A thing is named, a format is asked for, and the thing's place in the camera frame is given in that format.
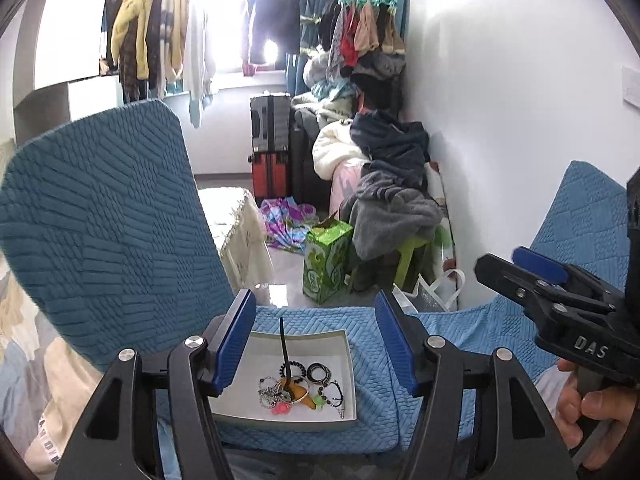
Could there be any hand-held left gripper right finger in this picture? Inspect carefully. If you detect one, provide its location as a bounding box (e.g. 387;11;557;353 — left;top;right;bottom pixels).
374;290;578;480

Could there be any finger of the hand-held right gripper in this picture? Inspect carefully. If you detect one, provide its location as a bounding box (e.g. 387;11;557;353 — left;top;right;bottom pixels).
474;254;566;323
512;246;623;306

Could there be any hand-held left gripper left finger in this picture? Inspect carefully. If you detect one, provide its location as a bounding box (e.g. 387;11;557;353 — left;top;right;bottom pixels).
54;288;258;480

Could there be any black cord strap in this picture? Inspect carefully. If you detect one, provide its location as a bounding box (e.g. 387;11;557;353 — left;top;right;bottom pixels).
279;317;293;366

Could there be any silver chain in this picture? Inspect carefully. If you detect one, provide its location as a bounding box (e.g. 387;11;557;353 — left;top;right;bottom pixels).
257;377;286;408

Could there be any dark bead bracelet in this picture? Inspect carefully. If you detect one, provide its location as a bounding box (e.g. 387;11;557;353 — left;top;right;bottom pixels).
320;380;347;418

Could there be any white cardboard box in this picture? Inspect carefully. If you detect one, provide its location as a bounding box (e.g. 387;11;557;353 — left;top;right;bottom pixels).
207;329;358;433

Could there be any orange gourd pendant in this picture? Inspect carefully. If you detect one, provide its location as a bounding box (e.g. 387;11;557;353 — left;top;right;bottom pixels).
282;377;308;403

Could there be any person's right hand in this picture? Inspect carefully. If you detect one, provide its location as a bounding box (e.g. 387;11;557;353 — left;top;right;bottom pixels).
556;357;640;456

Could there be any white plastic bag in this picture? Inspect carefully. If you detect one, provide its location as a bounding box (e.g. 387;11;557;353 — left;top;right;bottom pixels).
391;268;466;312

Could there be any white cloth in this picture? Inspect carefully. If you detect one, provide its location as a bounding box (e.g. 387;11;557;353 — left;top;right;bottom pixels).
535;370;571;411

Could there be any green plastic stool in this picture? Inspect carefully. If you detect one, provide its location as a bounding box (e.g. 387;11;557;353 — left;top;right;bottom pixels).
350;237;435;288

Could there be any floral printed board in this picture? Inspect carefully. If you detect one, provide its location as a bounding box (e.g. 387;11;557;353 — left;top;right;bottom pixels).
430;160;458;271

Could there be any cream tablecloth table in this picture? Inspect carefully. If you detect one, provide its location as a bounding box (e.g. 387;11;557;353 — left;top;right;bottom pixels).
197;187;275;293

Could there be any green carton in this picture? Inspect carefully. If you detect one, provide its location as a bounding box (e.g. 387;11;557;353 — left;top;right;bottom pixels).
302;220;355;305

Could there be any grey fleece blanket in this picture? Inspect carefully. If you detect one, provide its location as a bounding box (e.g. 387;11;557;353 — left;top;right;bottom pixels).
350;170;443;261

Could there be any colourful purple cloth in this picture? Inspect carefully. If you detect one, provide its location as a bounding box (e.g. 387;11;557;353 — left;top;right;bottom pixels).
260;197;321;253

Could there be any pink patterned quilt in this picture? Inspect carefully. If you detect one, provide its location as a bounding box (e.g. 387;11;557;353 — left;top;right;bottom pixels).
329;157;373;216

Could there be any red suitcase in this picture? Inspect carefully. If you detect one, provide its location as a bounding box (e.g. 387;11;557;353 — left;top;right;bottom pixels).
247;151;292;200

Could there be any dark blue clothes heap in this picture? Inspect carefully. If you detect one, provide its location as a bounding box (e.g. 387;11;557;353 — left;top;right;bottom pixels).
350;110;431;191

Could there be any blue quilted sofa cover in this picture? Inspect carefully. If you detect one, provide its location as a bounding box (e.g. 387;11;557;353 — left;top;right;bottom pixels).
0;99;640;461

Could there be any black suitcase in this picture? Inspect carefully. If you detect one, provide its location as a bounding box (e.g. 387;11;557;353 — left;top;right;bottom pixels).
290;110;331;206

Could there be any cream puffy coat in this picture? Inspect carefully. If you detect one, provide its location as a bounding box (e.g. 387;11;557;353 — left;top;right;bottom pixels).
312;119;371;181

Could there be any grey suitcase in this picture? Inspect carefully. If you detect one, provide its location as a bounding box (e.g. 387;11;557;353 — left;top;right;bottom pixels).
250;94;293;153

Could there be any pile of mixed clothes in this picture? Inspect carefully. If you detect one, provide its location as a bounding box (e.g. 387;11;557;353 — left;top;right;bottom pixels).
300;50;406;111

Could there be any blue curtain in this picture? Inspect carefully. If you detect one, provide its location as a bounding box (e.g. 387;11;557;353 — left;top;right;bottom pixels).
282;0;331;106

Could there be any white cabinet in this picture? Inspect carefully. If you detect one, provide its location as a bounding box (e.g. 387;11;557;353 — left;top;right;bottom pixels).
12;0;123;146

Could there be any row of hanging clothes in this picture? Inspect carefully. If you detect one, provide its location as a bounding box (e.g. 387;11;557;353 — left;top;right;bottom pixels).
100;0;221;128

